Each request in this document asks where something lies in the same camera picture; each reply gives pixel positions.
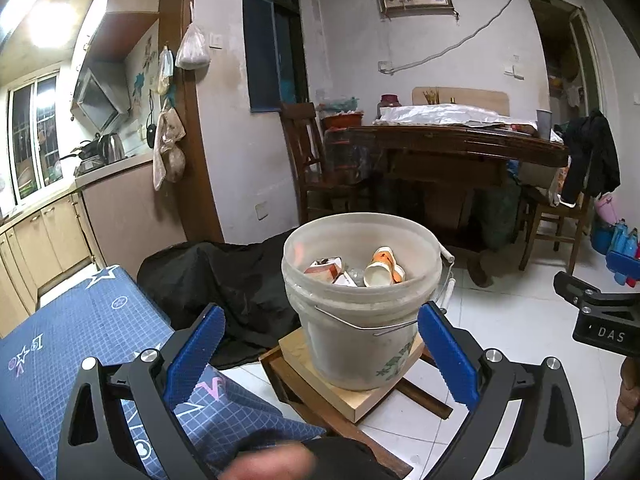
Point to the person's black trouser leg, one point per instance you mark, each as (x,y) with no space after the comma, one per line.
(350,460)

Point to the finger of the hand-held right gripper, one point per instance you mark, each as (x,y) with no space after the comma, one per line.
(600,300)
(625,262)

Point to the black frying pan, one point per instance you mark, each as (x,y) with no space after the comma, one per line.
(82,151)

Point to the orange snack box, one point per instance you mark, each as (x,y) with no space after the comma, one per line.
(322,270)

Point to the pink hanging plastic bag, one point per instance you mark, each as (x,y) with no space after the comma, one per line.
(169,150)

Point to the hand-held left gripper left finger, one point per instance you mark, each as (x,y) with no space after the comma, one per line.
(195,345)

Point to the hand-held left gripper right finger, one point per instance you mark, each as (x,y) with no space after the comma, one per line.
(447,350)

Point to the brown wooden chair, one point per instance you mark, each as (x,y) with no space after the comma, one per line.
(545,215)

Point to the kitchen window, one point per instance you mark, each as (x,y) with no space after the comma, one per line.
(35,140)

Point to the black jacket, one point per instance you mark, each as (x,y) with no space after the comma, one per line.
(592,155)

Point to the dark wooden stool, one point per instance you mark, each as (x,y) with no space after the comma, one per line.
(280,375)

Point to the person's right hand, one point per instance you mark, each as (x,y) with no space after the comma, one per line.
(630,395)

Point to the white hanging plastic bag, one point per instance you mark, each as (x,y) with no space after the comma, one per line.
(192,52)

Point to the ceiling lamp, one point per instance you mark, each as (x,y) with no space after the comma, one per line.
(50,25)

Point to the dark wooden table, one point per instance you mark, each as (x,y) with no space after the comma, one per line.
(450,150)

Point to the light wooden panel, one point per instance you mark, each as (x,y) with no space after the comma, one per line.
(475,96)

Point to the light wooden board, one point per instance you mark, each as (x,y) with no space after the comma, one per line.
(320,385)

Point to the group of blue bottles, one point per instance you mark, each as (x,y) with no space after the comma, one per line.
(620,240)

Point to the white wall socket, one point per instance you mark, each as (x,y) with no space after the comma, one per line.
(261,211)

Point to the white plastic sheet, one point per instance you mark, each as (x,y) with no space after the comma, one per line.
(440,115)

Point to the small black hanging pan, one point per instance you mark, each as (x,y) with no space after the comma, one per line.
(150,132)

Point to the beige lower kitchen cabinets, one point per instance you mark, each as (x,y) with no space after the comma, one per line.
(50,240)

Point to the dark window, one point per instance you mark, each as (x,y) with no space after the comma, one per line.
(270,50)

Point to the beige upper cabinet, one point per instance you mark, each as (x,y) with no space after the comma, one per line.
(125,25)

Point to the white light switch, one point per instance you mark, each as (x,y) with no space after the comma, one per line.
(216,41)

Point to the person's left hand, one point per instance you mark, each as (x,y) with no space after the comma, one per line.
(272,465)

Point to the yellowish hanging plastic bag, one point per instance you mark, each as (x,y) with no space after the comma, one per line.
(166,72)

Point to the white plastic bucket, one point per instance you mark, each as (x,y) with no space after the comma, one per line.
(350,340)

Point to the black cloth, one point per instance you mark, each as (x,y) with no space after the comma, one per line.
(225,280)

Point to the dark red jar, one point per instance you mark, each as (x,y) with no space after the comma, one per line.
(391,101)

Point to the red basin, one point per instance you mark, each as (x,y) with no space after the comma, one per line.
(342,121)

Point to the grey cup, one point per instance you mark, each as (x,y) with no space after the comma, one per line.
(544,124)

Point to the dark wooden chair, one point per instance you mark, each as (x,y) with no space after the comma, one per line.
(305,150)

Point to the steel range hood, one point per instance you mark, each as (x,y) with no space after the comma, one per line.
(100,100)

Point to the steel kettle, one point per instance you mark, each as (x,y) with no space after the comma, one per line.
(111,149)

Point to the blue star-print tablecloth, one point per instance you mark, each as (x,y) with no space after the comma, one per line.
(75,330)

